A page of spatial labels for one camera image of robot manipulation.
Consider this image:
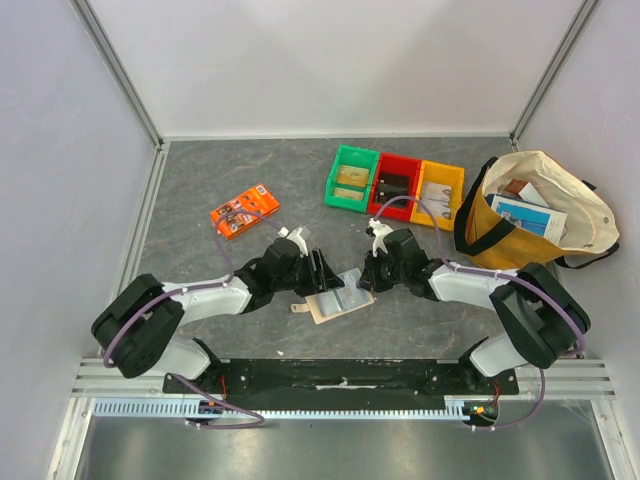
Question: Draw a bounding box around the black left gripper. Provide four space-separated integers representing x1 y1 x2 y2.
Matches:
273 247 344 297

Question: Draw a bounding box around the beige card holder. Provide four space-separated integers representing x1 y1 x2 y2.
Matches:
290 289 375 325

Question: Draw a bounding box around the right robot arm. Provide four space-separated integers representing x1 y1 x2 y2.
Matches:
359 220 591 394

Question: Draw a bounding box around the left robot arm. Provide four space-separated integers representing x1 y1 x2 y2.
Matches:
91 237 344 378

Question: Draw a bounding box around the white vip card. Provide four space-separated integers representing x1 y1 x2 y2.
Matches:
422 182 452 202
420 199 452 220

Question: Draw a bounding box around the black card in red bin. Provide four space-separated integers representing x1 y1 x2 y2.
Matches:
379 172 410 190

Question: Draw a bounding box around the gold card in green bin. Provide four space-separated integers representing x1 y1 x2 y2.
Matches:
336 165 370 188

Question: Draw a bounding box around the green plastic bin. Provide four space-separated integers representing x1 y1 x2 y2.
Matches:
324 145 380 213

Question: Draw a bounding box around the orange snack box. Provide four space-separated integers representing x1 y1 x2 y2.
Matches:
210 184 280 240

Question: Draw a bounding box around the red plastic bin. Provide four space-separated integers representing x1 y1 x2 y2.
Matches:
367 152 422 215

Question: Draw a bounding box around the yellow plastic bin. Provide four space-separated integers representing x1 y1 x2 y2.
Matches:
410 160 465 231

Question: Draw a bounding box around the brown box in bag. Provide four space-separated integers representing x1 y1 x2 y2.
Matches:
503 179 528 197

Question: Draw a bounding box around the blue white box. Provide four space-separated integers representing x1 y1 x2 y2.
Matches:
486 194 567 244

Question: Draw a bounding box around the yellow canvas tote bag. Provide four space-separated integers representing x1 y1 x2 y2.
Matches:
454 150 620 269

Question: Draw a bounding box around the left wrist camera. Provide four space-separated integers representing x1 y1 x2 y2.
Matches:
278 226 309 257

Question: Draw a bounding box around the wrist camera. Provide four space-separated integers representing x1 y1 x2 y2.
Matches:
278 226 309 257
366 218 394 257

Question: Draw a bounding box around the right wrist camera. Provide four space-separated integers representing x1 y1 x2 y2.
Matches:
366 218 394 257

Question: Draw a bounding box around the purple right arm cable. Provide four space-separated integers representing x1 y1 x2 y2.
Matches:
369 195 587 432

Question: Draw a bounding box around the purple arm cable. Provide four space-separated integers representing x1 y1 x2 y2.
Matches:
102 212 267 431
369 195 587 432

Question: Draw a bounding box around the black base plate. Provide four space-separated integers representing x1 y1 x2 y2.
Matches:
192 359 519 412

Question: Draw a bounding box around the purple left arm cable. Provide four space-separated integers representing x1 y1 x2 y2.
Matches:
102 212 267 431

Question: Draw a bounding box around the white slotted cable duct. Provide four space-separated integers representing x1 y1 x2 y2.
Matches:
92 395 474 418

